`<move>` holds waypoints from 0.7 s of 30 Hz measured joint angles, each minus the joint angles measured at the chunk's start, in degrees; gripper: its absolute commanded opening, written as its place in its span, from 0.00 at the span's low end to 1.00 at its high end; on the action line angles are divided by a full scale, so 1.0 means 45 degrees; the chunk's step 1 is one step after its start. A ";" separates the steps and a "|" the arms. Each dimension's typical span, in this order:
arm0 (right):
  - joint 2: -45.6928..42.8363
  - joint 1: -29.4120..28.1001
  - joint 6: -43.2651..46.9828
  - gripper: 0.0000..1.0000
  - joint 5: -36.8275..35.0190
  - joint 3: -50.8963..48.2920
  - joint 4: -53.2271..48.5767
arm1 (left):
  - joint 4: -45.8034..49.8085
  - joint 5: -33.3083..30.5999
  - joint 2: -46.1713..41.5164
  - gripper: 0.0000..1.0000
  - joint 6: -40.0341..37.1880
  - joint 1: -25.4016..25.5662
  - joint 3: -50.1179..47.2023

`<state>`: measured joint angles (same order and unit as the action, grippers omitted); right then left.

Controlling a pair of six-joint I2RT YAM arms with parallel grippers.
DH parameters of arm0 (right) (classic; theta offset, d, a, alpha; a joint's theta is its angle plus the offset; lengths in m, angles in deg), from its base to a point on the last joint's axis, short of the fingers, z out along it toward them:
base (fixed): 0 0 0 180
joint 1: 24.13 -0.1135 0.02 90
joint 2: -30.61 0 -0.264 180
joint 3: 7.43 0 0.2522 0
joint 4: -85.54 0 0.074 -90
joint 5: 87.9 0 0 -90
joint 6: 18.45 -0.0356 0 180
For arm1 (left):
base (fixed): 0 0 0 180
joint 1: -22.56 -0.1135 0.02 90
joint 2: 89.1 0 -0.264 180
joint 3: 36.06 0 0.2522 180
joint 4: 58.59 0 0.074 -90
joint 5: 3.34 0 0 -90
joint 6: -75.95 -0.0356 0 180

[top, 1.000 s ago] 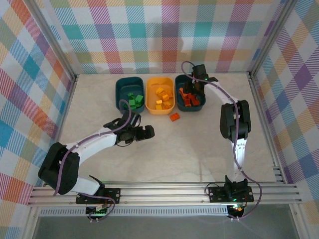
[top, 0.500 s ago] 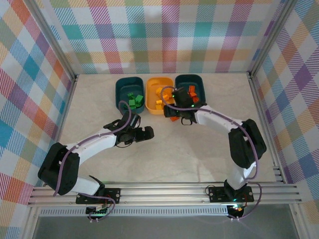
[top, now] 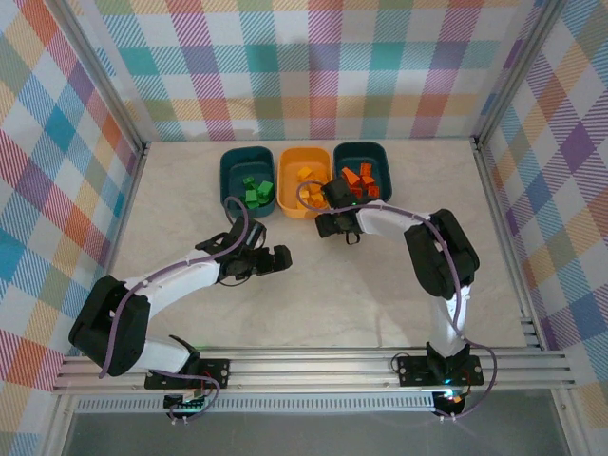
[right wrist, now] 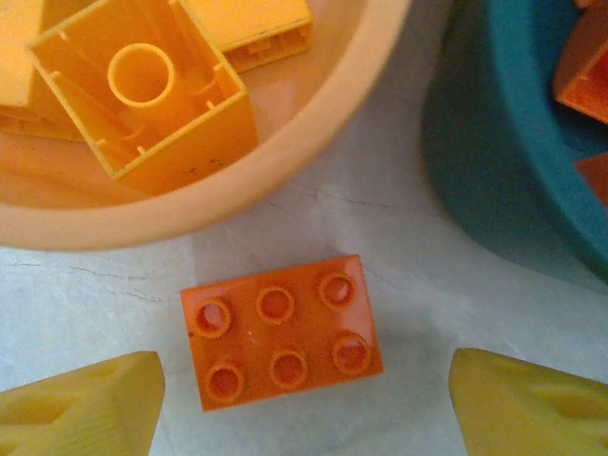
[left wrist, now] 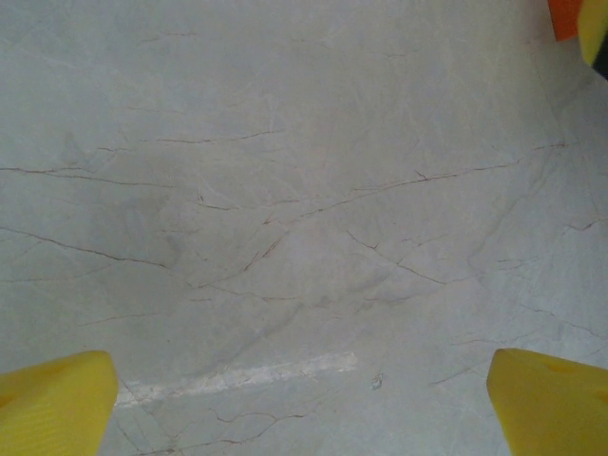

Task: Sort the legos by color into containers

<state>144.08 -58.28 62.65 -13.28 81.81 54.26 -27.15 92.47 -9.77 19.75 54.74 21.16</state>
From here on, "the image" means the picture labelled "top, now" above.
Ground dark teal plastic container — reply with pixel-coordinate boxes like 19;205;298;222
332;141;394;203
219;145;277;219

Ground yellow plastic container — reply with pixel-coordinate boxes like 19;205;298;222
276;146;333;222

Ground long aluminium base rail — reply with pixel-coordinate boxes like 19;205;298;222
52;351;579;393

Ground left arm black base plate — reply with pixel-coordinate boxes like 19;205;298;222
144;358;232;391

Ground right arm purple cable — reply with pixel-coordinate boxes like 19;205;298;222
296;179;499;422

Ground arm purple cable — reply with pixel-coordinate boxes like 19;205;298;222
296;179;499;422
98;195;253;425

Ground aluminium side rail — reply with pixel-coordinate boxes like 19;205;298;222
83;142;153;356
469;137;545;352

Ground grey slotted cable duct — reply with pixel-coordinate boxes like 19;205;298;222
75;396;438;415

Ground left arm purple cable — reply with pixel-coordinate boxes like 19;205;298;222
98;195;253;425

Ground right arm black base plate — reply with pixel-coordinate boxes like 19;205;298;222
396;353;485;389

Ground aluminium frame post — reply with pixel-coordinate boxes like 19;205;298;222
472;0;571;146
47;0;148;156

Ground aluminium frame leg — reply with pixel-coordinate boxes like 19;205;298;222
45;393;80;456
553;389;588;456

